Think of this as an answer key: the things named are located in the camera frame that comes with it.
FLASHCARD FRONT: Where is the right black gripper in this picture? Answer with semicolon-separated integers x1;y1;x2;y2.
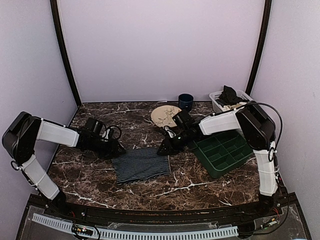
157;129;192;156

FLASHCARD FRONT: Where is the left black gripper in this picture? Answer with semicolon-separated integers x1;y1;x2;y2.
89;136;125;160

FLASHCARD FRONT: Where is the navy striped underwear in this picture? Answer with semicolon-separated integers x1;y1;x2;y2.
111;147;171;185

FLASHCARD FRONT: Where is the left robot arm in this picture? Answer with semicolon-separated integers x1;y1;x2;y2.
2;111;125;218

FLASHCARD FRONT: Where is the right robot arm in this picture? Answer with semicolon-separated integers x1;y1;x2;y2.
157;101;280;197

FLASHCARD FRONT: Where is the beige floral plate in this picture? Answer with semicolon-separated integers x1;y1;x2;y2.
150;105;181;128

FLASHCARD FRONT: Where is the dark blue mug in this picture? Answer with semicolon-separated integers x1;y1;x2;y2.
178;93;194;112

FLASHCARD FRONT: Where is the green divided organizer tray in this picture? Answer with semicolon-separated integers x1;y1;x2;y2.
188;130;253;179

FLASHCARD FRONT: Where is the white plastic laundry basket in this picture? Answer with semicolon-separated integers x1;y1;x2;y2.
209;90;253;113

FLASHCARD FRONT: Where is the beige garment in basket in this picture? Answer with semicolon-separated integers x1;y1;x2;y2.
222;102;247;112

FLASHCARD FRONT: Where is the black garment in basket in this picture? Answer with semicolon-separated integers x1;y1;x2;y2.
218;85;248;105

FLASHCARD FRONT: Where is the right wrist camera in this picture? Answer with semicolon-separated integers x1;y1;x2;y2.
163;125;176;138

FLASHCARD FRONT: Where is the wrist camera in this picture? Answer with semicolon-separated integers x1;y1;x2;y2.
101;128;116;140
163;125;176;138

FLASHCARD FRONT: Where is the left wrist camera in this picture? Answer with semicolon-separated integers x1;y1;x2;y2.
101;128;116;140

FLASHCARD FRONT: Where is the white slotted cable duct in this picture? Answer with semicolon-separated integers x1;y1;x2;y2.
31;213;239;240

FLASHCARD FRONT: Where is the black front rail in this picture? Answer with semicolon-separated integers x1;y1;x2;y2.
27;193;298;227

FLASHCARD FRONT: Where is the left black frame post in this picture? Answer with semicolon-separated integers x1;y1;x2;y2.
50;0;82;108

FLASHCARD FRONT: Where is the black frame post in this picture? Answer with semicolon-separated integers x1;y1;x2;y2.
50;0;82;108
245;0;272;95

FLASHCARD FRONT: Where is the right black frame post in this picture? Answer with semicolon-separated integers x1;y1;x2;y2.
245;0;272;95

